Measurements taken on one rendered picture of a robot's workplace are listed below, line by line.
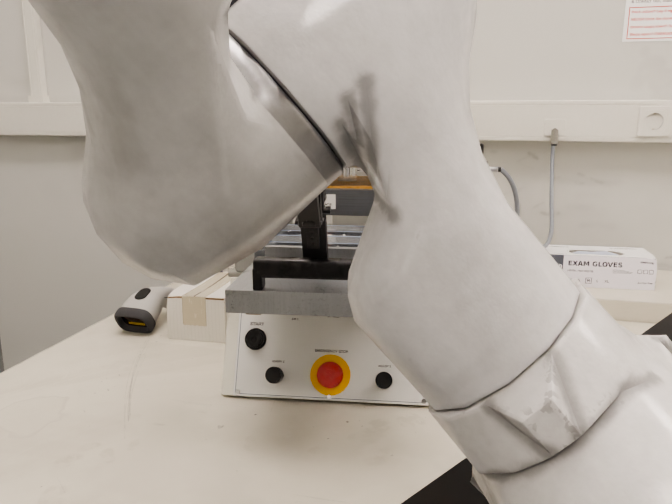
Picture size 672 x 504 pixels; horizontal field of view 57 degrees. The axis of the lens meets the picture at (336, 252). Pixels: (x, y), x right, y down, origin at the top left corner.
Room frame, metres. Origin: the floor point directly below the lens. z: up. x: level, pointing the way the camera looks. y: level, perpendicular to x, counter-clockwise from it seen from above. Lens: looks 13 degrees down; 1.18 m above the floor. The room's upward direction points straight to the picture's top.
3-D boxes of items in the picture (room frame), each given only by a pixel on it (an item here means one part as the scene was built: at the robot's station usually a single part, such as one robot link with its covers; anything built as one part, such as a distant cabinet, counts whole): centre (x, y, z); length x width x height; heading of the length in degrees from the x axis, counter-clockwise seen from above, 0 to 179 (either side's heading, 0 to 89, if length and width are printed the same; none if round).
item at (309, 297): (0.86, 0.01, 0.97); 0.30 x 0.22 x 0.08; 174
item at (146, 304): (1.25, 0.38, 0.79); 0.20 x 0.08 x 0.08; 166
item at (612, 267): (1.40, -0.61, 0.83); 0.23 x 0.12 x 0.07; 80
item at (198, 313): (1.21, 0.25, 0.80); 0.19 x 0.13 x 0.09; 166
